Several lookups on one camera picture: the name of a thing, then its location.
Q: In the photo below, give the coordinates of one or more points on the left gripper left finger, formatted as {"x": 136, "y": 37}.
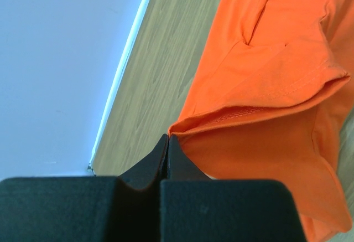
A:
{"x": 145, "y": 172}

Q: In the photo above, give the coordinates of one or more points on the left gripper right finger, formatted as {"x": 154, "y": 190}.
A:
{"x": 180, "y": 167}

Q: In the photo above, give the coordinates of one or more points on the orange t-shirt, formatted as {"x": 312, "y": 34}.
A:
{"x": 272, "y": 90}

